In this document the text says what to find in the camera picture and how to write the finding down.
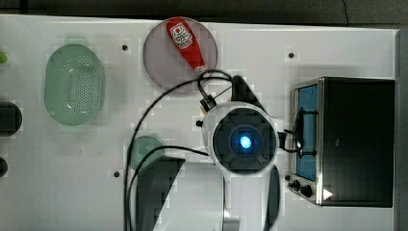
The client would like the green perforated colander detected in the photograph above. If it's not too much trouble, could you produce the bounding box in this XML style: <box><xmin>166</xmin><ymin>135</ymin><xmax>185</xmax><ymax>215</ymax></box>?
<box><xmin>44</xmin><ymin>38</ymin><xmax>105</xmax><ymax>126</ymax></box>

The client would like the green toy vegetable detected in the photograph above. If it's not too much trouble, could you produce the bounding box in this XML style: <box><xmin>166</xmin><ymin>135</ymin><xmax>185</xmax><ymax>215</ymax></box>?
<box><xmin>0</xmin><ymin>52</ymin><xmax>9</xmax><ymax>64</ymax></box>

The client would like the black toaster oven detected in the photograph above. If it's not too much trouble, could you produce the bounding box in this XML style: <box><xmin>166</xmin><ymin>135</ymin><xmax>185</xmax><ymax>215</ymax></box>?
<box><xmin>287</xmin><ymin>77</ymin><xmax>395</xmax><ymax>208</ymax></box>

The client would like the grey round plate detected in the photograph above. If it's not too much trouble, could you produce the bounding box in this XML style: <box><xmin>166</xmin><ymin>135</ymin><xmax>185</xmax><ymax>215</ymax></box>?
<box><xmin>142</xmin><ymin>16</ymin><xmax>217</xmax><ymax>90</ymax></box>

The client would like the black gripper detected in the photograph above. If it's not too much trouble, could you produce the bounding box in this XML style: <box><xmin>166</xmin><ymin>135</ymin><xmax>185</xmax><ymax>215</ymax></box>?
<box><xmin>231</xmin><ymin>76</ymin><xmax>267</xmax><ymax>113</ymax></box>

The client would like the green mug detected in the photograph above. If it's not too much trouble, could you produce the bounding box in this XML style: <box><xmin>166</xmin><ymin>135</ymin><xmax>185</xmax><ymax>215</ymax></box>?
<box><xmin>130</xmin><ymin>136</ymin><xmax>165</xmax><ymax>170</ymax></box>

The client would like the red plush ketchup bottle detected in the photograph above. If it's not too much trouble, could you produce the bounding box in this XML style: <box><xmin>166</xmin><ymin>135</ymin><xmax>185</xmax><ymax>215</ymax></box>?
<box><xmin>166</xmin><ymin>17</ymin><xmax>207</xmax><ymax>76</ymax></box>

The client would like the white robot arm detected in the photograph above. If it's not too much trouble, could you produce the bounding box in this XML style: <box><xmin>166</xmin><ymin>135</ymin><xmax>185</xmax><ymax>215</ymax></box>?
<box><xmin>131</xmin><ymin>76</ymin><xmax>283</xmax><ymax>231</ymax></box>

